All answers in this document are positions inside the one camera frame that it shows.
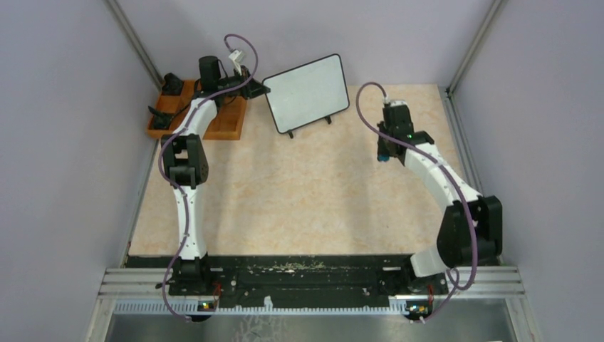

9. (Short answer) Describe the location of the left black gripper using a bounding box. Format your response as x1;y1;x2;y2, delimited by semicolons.
218;66;271;100

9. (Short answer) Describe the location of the white whiteboard with black frame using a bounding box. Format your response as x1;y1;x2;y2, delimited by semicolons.
261;53;350;138

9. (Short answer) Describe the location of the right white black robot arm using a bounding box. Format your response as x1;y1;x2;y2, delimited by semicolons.
377;121;503;294

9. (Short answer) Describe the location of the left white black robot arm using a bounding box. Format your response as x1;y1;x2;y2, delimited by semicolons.
158;51;271;295

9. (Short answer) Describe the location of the orange wooden compartment tray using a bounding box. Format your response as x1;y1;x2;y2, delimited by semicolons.
145;80;247;140

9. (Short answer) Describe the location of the rolled dark tie back left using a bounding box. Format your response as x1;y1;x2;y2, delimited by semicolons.
161;73;184;96

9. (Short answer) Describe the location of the rolled dark tie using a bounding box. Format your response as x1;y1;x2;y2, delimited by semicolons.
161;73;184;96
147;106;174;130

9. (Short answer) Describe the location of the rolled dark tie front left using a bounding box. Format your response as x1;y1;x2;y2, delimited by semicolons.
147;106;174;130

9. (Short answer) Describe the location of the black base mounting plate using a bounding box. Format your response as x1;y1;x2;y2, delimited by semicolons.
126;254;499;310

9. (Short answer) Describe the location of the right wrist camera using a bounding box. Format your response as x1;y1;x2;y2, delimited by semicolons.
382;100;412;127

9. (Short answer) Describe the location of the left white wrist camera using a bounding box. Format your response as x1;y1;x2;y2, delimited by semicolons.
229;49;246;64

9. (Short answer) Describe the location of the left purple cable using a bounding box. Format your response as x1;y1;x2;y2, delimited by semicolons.
155;33;259;323

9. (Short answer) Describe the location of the purple cable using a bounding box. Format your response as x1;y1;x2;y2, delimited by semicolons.
355;82;479;324
155;33;259;323

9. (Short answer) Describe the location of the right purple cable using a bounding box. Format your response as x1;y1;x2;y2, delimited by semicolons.
355;82;479;324

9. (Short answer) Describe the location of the aluminium frame rail front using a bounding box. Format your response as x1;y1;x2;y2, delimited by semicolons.
98;266;525;298

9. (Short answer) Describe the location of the white slotted cable duct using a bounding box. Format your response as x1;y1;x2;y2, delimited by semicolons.
113;299;409;316

